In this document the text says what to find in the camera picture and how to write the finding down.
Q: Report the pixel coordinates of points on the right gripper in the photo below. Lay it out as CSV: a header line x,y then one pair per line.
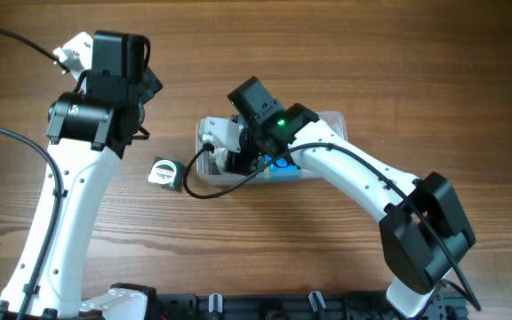
x,y
240,163

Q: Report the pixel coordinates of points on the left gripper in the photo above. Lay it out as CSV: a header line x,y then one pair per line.
x,y
152,83

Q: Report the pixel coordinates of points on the blue VapoDrops box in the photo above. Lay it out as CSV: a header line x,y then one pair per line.
x,y
280,169

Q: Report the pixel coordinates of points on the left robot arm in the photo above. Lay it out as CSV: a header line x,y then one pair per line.
x,y
88,131

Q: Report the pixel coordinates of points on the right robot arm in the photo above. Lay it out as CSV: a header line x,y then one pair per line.
x,y
423,228

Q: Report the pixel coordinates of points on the clear plastic container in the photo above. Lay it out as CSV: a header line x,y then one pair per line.
x,y
210,166

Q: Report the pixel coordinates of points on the green round-label box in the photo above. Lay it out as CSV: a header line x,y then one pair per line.
x,y
166,173

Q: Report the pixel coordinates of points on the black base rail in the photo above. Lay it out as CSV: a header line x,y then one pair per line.
x,y
315,305

